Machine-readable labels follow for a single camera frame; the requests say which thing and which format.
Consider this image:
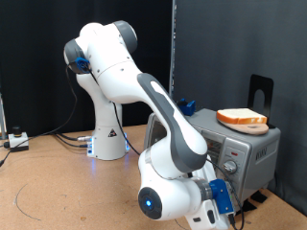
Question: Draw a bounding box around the black base cable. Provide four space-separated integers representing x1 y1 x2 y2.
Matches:
56 135 90 149

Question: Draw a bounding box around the blue cable clip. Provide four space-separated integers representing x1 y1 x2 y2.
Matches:
75 57 92 73

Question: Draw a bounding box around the silver oven knob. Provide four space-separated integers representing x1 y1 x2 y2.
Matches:
223 160 239 175

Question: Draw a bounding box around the black metal bookend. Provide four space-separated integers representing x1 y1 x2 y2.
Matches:
248 74 276 129

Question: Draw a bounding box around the long black hanging cable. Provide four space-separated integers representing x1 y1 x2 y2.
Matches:
0 61 79 167

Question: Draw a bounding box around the white bread slice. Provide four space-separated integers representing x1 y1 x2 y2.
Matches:
215 107 268 126

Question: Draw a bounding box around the emergency stop button box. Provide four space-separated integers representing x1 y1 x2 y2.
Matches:
8 126 30 153

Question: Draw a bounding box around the silver toaster oven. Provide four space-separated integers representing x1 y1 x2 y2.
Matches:
143 106 282 205

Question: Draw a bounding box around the metal post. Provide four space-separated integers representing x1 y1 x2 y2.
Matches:
0 92 8 141

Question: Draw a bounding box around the small round wooden board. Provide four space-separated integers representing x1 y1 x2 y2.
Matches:
222 122 270 136

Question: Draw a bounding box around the cable with silver connector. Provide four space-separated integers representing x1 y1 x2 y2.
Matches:
52 130 93 142

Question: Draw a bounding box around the vertical metal pole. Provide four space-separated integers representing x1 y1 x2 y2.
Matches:
168 0 177 100

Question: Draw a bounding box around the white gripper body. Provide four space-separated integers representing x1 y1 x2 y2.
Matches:
183 163 232 230

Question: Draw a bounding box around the black foam pad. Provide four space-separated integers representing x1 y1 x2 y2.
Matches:
236 200 258 215
250 190 268 204

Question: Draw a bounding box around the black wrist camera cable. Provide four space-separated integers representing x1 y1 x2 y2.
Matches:
89 68 247 230

